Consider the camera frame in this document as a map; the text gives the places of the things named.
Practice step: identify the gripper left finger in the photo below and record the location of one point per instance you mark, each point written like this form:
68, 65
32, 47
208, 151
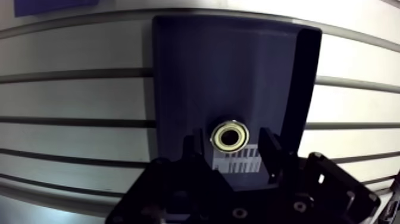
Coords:
175, 184

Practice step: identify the dark blue-grey tray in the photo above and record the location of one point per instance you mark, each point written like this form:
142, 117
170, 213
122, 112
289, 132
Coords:
225, 84

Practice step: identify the steel bearing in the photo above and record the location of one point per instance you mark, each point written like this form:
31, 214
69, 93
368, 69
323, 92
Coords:
229, 136

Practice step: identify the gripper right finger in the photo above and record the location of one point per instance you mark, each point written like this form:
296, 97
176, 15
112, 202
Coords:
315, 190

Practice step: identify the blue bin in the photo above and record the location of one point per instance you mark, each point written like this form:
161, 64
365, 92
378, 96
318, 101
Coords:
53, 6

